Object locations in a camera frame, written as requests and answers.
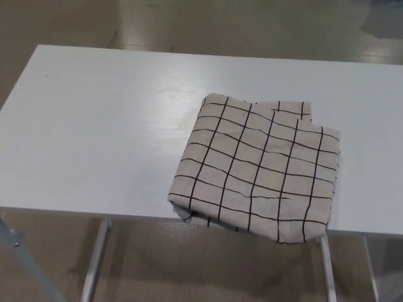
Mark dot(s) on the white table leg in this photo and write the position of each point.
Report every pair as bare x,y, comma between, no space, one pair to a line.
329,270
96,264
371,273

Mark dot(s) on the white checkered towel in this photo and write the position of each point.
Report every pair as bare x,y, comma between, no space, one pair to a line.
261,170

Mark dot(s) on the grey metal stand frame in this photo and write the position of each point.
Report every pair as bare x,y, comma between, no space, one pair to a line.
23,264

